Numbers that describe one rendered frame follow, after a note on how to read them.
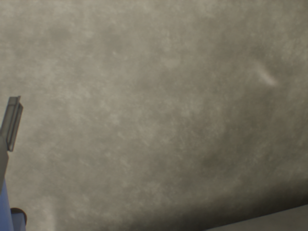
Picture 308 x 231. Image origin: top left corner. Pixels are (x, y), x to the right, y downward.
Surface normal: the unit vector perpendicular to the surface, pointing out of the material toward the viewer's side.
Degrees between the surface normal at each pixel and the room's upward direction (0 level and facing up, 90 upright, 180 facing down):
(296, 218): 90
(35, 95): 0
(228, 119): 0
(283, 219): 90
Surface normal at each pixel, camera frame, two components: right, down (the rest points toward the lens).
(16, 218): -0.03, -0.94
